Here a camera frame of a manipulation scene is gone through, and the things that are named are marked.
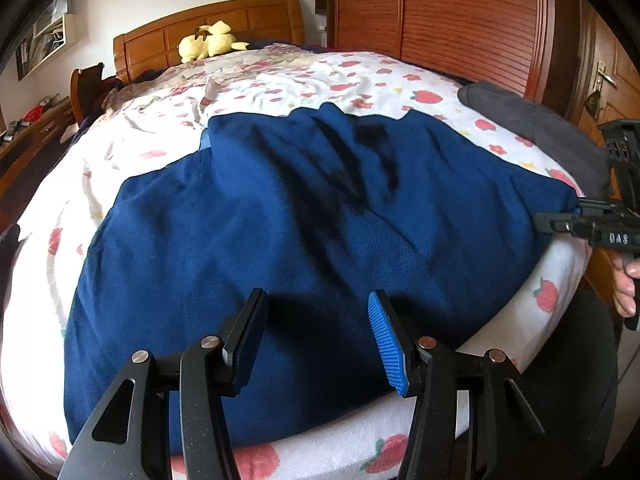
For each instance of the grey cloth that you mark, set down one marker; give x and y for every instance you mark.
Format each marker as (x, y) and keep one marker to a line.
(530, 120)

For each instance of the person's right hand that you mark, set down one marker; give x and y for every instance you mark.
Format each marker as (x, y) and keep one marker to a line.
(625, 290)

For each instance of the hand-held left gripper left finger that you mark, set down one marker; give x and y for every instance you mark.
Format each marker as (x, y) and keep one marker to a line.
(245, 345)

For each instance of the wooden chair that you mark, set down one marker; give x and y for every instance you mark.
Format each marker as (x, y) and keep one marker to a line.
(87, 90)

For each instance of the navy blue garment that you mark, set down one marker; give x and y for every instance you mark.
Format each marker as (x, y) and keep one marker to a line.
(300, 240)

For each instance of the wooden wardrobe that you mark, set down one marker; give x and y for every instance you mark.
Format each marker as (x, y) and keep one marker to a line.
(450, 20)

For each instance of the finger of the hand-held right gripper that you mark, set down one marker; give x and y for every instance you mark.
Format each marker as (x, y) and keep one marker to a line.
(555, 223)
(597, 203)

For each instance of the person's dark trousers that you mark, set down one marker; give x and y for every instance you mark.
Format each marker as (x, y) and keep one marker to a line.
(570, 385)

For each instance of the yellow plush toy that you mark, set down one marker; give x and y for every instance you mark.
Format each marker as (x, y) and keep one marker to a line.
(210, 42)

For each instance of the red object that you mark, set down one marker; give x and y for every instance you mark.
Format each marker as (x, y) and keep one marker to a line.
(34, 113)

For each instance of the wooden door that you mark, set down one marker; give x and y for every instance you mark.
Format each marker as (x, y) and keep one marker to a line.
(612, 50)

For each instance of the strawberry print bed sheet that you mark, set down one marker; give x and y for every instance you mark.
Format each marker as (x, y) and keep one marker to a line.
(125, 135)

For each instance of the wooden desk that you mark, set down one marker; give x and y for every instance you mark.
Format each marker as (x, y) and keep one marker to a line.
(30, 135)

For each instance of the wooden headboard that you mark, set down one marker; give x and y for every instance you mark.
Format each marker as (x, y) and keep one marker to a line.
(150, 45)

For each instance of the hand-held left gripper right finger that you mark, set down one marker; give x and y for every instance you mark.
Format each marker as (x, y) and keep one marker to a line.
(387, 345)

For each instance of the white wall shelf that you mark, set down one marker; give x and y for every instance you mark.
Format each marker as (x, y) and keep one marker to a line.
(50, 35)

